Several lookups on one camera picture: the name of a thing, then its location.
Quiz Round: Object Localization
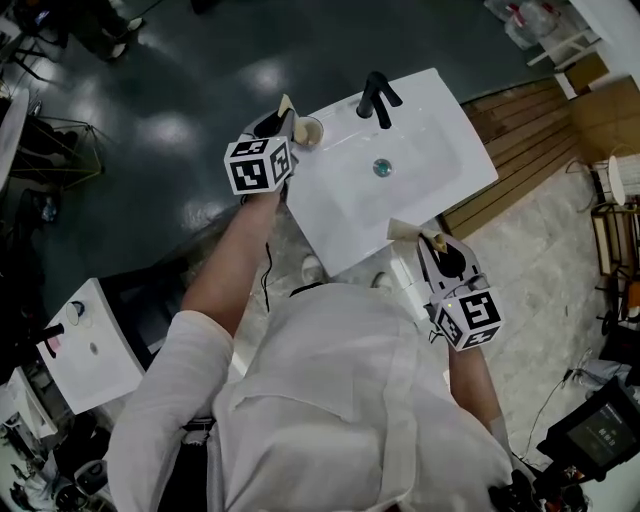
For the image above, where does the black faucet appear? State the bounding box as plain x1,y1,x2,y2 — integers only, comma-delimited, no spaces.
41,323,67,359
355,70,404,131

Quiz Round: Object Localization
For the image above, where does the person's right forearm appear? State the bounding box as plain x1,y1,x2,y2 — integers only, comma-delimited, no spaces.
444,344,512,452

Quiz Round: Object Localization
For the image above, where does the person's left forearm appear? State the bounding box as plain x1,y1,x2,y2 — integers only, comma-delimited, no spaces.
179,192,279,347

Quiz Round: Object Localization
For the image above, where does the black monitor stand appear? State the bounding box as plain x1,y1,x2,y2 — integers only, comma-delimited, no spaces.
489,457,581,512

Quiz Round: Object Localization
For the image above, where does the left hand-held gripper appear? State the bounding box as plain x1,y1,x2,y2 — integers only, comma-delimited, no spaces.
223,108,300,202

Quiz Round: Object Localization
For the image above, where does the white round wire-leg table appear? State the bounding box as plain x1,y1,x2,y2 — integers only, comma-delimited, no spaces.
0,89,107,192
567,144,640,282

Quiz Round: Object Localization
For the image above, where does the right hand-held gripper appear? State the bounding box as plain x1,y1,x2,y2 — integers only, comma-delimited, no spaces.
416,234,504,352

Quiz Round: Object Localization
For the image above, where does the black monitor screen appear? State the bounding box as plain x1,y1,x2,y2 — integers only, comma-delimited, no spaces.
537,377,640,471

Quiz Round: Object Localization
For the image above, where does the person's left white shoe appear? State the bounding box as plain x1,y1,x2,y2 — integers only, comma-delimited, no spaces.
301,254,327,284

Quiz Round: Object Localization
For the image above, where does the person's white shirt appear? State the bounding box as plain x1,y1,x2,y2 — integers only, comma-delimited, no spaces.
107,282,516,512

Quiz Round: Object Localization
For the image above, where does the cardboard box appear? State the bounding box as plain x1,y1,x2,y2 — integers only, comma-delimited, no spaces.
564,51,612,97

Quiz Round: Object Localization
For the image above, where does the white slatted rack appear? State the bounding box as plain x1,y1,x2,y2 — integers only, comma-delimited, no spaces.
527,28,609,69

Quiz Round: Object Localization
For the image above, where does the wooden slat decking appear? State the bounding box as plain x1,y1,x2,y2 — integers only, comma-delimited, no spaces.
439,77,599,242

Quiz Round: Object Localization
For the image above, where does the thin black cable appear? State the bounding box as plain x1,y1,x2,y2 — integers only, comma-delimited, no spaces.
259,241,275,312

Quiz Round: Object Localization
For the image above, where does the white ceramic washbasin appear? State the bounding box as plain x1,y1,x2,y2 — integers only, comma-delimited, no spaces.
285,68,501,278
35,278,148,416

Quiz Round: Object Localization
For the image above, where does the blue striped cup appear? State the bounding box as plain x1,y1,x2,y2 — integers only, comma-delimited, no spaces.
292,115,326,150

